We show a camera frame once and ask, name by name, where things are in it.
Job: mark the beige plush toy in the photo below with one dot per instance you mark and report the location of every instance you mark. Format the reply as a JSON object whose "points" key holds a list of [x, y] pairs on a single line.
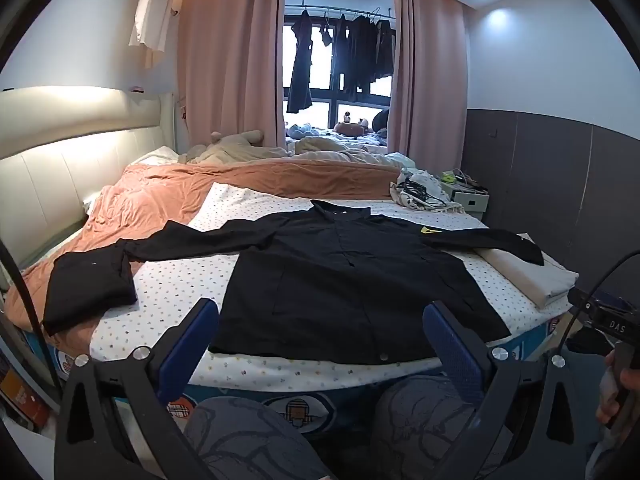
{"points": [[235, 146]]}

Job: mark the bed with dotted sheet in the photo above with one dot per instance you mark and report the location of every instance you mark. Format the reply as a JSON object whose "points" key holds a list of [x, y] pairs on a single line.
{"points": [[170, 285]]}

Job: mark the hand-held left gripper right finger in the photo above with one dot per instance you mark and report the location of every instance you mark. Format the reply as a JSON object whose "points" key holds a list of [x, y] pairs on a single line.
{"points": [[450, 352]]}

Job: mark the white hanging garment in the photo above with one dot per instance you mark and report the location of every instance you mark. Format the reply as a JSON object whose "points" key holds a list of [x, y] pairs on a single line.
{"points": [[152, 10]]}

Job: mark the beige folded cloth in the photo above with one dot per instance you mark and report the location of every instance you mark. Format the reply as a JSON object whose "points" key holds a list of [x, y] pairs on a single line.
{"points": [[525, 275]]}

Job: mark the black jacket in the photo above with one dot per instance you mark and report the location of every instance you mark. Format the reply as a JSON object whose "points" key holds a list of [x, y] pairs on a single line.
{"points": [[340, 285]]}

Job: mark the folded black garment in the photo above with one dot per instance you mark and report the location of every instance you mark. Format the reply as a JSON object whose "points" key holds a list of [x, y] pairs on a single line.
{"points": [[90, 290]]}

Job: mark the brown plush toy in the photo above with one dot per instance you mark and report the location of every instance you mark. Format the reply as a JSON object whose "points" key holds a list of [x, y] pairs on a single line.
{"points": [[347, 127]]}

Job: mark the dark hanging shirt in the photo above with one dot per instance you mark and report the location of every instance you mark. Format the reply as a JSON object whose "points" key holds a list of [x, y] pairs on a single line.
{"points": [[382, 45], [350, 55]]}

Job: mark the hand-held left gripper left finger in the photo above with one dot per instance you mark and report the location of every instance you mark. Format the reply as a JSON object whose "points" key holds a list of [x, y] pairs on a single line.
{"points": [[192, 342]]}

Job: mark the white padded headboard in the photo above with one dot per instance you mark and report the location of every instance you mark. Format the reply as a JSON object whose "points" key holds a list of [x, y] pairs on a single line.
{"points": [[50, 170]]}

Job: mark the metal clothes rail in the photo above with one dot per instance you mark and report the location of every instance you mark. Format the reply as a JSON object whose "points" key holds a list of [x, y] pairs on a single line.
{"points": [[345, 9]]}

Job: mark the long dark hanging coat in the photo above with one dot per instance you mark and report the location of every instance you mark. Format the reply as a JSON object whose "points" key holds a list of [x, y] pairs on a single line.
{"points": [[300, 70]]}

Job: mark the person's leg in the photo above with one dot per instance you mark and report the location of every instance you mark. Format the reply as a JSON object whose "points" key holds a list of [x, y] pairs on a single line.
{"points": [[425, 425], [240, 435]]}

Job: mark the pink curtain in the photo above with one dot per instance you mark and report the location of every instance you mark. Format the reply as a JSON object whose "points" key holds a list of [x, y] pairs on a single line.
{"points": [[225, 60], [430, 70]]}

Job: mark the white nightstand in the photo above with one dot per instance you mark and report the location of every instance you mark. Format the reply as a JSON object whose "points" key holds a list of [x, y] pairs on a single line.
{"points": [[472, 202]]}

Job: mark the person's right hand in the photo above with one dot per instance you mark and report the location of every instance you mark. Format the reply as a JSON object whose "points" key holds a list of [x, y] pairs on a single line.
{"points": [[631, 410]]}

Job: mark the orange blanket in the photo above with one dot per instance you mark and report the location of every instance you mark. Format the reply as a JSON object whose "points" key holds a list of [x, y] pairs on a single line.
{"points": [[165, 195]]}

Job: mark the person's right leg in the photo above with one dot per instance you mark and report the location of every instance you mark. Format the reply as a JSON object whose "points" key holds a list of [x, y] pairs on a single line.
{"points": [[425, 425]]}

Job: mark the patterned cloth bag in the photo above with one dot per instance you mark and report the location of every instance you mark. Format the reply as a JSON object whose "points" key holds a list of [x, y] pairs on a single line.
{"points": [[405, 201]]}

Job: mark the person's left leg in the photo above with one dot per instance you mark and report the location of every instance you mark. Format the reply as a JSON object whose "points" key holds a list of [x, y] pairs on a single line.
{"points": [[240, 435]]}

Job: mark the black round object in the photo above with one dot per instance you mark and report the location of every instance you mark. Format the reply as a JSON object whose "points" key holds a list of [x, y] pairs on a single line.
{"points": [[381, 120]]}

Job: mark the small green object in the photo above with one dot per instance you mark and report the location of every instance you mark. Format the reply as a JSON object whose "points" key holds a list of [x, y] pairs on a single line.
{"points": [[446, 177]]}

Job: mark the orange box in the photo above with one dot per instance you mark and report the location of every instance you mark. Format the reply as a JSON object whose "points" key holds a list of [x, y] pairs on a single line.
{"points": [[22, 395]]}

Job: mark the beige duvet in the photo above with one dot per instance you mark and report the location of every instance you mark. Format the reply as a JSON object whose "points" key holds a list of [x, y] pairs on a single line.
{"points": [[325, 147]]}

